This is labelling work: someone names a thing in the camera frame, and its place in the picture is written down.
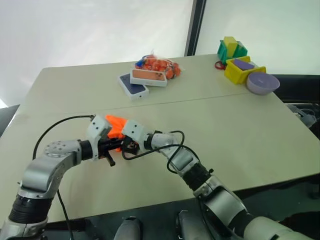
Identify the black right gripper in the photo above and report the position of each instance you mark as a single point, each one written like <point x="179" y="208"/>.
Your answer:
<point x="133" y="140"/>

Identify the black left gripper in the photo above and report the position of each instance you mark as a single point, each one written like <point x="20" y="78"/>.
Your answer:
<point x="103" y="148"/>

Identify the orange fabric pouch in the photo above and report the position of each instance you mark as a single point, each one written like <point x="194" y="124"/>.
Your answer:
<point x="116" y="125"/>

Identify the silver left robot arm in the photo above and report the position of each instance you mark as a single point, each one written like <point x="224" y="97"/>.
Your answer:
<point x="47" y="172"/>

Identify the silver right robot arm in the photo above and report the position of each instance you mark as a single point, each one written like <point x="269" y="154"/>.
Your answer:
<point x="225" y="200"/>

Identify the blue phone box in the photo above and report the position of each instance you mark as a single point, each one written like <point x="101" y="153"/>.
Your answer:
<point x="133" y="91"/>

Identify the orange phone box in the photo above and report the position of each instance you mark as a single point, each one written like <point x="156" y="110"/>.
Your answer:
<point x="148" y="77"/>

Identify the dark rounded grey shape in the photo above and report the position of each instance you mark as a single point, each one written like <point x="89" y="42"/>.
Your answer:
<point x="128" y="228"/>

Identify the plastic bag of orange items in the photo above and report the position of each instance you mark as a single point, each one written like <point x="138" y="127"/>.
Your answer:
<point x="160" y="65"/>

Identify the dark grey side furniture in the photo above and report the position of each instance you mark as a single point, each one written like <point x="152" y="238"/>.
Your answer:
<point x="7" y="117"/>

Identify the red rubber band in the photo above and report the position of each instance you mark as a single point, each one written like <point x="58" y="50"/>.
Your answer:
<point x="217" y="65"/>

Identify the yellow plastic bin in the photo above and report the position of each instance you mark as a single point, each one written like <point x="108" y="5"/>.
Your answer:
<point x="235" y="75"/>

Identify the purple card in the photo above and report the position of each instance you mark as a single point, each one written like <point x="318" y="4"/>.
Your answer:
<point x="243" y="65"/>

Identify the yellow block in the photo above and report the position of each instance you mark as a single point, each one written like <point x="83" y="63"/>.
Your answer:
<point x="231" y="45"/>

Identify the purple bowl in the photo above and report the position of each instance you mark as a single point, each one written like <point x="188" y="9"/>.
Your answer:
<point x="262" y="83"/>

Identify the dark grey clutter pile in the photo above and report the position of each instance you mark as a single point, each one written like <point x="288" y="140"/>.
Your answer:
<point x="303" y="115"/>

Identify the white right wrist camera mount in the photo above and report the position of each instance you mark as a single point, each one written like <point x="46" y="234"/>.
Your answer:
<point x="133" y="130"/>

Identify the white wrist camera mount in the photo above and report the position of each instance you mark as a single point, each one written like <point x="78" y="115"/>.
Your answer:
<point x="133" y="130"/>
<point x="98" y="126"/>

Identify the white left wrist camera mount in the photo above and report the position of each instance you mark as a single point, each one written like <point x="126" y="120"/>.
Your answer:
<point x="98" y="126"/>

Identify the dark window frame post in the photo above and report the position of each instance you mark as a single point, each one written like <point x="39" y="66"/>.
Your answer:
<point x="195" y="27"/>

